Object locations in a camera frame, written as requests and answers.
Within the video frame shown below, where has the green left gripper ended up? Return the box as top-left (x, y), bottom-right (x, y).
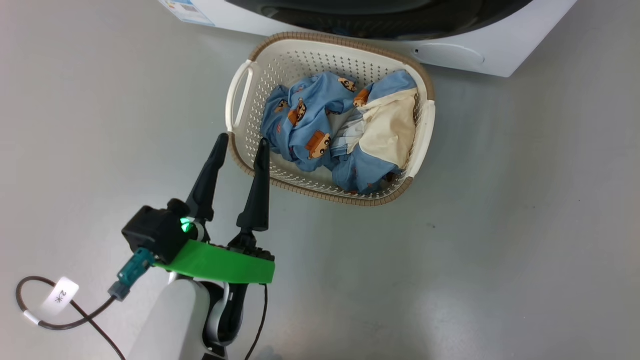
top-left (152, 132), bottom-right (276, 285)

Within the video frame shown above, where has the blue cartoon print garment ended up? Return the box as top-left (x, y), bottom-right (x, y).
top-left (260, 71), bottom-right (372, 173)

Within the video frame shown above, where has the blue garment with cream lining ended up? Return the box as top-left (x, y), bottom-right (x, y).
top-left (330, 70), bottom-right (420, 196)

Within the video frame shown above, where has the cream perforated laundry basket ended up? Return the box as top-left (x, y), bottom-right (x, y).
top-left (225, 32), bottom-right (436, 207)

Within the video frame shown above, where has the white front-load washing machine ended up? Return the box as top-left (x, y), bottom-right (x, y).
top-left (159, 0), bottom-right (579, 78)

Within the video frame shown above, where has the blue energy label sticker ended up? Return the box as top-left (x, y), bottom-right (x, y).
top-left (160, 0), bottom-right (217, 27)

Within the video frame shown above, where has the round white filter cover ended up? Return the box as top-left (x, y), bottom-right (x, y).
top-left (411, 43), bottom-right (486, 66)

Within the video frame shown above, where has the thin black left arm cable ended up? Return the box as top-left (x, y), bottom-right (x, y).
top-left (244, 283), bottom-right (269, 360)

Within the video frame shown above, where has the black cable with teal connector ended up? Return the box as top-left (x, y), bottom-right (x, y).
top-left (15, 248), bottom-right (156, 360)

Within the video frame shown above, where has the white cable tag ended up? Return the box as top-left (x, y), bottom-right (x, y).
top-left (41, 276), bottom-right (80, 316)

